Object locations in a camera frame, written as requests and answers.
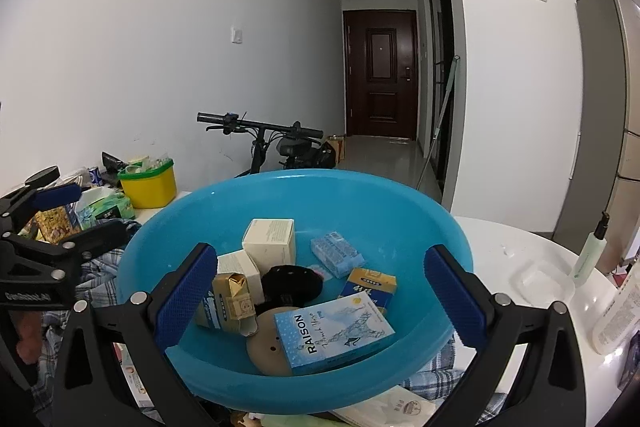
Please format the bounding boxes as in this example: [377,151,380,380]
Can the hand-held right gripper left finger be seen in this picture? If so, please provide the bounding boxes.
[51,242,220,427]

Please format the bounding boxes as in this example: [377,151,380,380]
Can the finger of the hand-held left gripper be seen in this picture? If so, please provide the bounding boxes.
[20,219,130,280]
[0,166,84,235]

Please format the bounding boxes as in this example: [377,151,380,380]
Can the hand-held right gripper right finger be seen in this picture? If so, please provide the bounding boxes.
[423,244,587,427]

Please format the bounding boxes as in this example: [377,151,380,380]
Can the blue plastic basin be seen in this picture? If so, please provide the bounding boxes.
[115,169,475,415]

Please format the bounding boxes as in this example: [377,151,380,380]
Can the white desktop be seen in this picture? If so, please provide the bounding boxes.
[112,189,640,427]

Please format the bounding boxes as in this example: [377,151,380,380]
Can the person's left hand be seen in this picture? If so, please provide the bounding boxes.
[11,311,46,365]

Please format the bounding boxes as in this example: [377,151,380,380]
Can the yellow patterned box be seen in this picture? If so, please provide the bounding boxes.
[20,204,81,244]

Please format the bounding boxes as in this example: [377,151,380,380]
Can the green tissue pack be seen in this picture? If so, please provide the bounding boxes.
[74,187,137,228]

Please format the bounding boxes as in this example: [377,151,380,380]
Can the blue plaid cloth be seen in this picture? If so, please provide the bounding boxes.
[37,217,151,348]

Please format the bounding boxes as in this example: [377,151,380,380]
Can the gold and blue carton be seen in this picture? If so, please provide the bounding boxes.
[194,272,259,339]

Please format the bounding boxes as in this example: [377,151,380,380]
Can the small white cardboard box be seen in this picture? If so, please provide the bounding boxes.
[217,250,265,303]

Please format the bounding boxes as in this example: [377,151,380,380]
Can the yellow tub with green rim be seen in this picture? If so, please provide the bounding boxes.
[118,159,178,209]

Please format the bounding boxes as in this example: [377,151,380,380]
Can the yellow and blue box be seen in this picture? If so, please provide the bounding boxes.
[340,268,398,312]

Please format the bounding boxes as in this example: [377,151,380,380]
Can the clear plastic container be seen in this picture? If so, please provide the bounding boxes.
[509,258,577,308]

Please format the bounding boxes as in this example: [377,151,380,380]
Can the round wooden disc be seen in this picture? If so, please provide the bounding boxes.
[245,306,297,377]

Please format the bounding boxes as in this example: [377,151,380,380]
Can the cream cardboard box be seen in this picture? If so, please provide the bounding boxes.
[242,218,296,280]

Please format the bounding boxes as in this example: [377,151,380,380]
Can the black round case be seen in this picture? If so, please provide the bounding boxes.
[255,265,325,315]

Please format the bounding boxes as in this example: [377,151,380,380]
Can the white printed booklet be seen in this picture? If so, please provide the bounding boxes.
[330,384,438,427]

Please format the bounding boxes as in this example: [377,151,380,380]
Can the light blue tower print box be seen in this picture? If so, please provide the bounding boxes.
[273,297,397,377]

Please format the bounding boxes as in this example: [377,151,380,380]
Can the light blue tissue packet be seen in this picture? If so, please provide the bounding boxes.
[310,231,367,279]

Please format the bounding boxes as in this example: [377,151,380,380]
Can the green bottle with black pump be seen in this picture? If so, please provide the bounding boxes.
[569,211,612,288]

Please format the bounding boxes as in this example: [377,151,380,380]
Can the white lotion bottle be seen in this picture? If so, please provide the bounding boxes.
[591,257,640,355]

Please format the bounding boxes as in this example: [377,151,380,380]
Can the black bicycle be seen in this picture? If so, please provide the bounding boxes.
[196,111,337,178]

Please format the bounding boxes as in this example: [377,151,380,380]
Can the brown cardboard box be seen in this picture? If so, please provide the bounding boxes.
[325,134,347,164]

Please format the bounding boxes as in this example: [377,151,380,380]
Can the black framed glass door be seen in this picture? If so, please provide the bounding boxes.
[425,0,456,202]

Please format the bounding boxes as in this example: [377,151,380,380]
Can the dark brown entrance door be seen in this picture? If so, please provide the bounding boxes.
[343,9,419,140]

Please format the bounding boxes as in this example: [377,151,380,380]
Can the silver refrigerator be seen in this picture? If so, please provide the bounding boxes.
[552,0,640,243]

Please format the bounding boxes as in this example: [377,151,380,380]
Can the mop with green handle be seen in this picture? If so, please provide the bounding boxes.
[414,54,462,190]

